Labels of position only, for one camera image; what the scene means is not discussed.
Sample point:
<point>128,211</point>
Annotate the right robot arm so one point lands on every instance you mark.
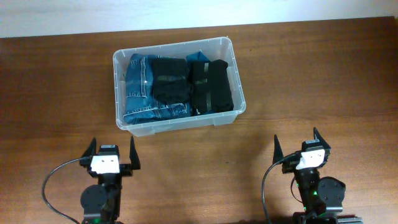
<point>321,197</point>

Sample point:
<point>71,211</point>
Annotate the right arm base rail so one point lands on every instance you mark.
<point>342,219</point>

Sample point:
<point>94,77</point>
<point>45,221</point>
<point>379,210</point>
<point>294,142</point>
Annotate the dark blue jeans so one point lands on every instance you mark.
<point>141,106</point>

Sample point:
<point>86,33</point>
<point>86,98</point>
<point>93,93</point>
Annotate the blue shirt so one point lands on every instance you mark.
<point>197,56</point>

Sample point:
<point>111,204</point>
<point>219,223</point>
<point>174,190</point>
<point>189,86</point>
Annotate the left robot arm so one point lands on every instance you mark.
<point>101,202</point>

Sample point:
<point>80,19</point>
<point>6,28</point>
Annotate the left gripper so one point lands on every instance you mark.
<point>126,167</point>

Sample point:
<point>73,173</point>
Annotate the clear plastic storage bin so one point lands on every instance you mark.
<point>214,48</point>

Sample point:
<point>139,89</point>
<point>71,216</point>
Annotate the black garment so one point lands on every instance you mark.
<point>171,83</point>
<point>211,89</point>

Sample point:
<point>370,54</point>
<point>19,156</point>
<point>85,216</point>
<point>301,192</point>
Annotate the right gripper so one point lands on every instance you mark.
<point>290,165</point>

